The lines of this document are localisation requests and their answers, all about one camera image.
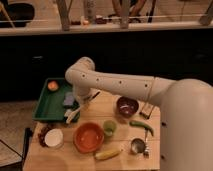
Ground yellow corn cob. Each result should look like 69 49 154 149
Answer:
94 149 122 160

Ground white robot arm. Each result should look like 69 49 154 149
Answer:
65 57 213 171

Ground dark red grapes bunch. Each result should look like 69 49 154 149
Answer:
38 124 54 147

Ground white cloth-wrapped gripper body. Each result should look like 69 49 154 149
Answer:
75 96 91 110

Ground metal fork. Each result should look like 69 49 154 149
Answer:
144 130 149 158

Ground small metal cup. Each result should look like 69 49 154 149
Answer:
131 138 146 154

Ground green plastic tray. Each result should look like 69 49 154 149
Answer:
33 78 79 122

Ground dark red bowl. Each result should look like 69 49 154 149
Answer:
116 97 139 118

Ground wooden block tool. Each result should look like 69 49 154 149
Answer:
139 103 154 120

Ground black chair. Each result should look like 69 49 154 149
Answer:
0 3 35 28

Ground black clamp on table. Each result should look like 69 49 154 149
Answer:
22 127 33 161

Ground white paper cup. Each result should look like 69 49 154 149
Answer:
44 129 63 148

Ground orange bowl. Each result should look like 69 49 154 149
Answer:
73 122 104 153

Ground grey sponge block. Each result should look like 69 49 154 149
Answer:
63 92 74 107

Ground green chili pepper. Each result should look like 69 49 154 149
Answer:
129 120 154 136

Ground green cup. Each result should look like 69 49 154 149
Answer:
103 120 117 136

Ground white handled brush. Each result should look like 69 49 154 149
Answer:
65 91 101 125

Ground orange fruit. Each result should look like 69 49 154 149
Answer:
47 81 59 92

